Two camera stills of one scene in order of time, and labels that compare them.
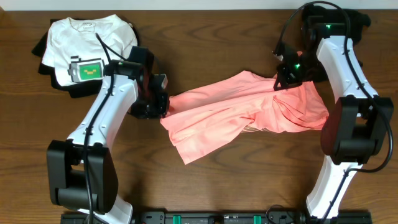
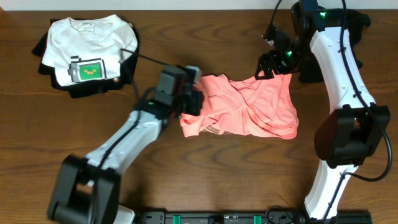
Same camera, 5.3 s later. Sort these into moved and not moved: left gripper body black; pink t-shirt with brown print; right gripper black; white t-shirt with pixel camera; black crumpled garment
Moved: right gripper black; left gripper body black; pink t-shirt with brown print
Not moved: white t-shirt with pixel camera; black crumpled garment
